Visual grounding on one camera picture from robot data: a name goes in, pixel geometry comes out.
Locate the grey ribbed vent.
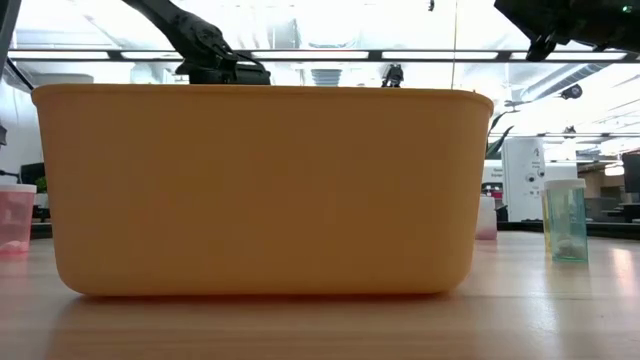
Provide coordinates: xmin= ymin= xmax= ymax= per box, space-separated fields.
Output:
xmin=310 ymin=68 xmax=344 ymax=88

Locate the small black device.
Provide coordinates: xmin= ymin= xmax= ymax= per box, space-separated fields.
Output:
xmin=381 ymin=63 xmax=405 ymax=89

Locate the low white cabinet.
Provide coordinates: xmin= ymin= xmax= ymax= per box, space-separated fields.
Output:
xmin=545 ymin=162 xmax=584 ymax=181

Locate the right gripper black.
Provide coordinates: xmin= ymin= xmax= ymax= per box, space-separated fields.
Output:
xmin=493 ymin=0 xmax=576 ymax=62

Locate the black dome camera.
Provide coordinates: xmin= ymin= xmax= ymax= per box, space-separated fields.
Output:
xmin=559 ymin=83 xmax=585 ymax=101

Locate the pink translucent medicine bottle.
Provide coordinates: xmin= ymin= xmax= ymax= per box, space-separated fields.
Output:
xmin=0 ymin=183 xmax=38 ymax=255
xmin=474 ymin=193 xmax=499 ymax=242

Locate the black monitor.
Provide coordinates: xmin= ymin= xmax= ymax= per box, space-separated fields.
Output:
xmin=19 ymin=162 xmax=47 ymax=187
xmin=622 ymin=151 xmax=640 ymax=195

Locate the long ceiling light fixture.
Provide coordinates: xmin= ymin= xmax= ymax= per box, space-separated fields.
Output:
xmin=7 ymin=48 xmax=640 ymax=64

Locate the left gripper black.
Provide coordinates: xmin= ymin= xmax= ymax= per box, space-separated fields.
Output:
xmin=174 ymin=59 xmax=272 ymax=85

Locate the teal translucent medicine bottle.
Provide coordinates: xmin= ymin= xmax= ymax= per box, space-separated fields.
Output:
xmin=543 ymin=178 xmax=590 ymax=264

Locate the yellow plastic bin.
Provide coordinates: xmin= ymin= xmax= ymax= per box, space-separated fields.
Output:
xmin=30 ymin=83 xmax=495 ymax=297

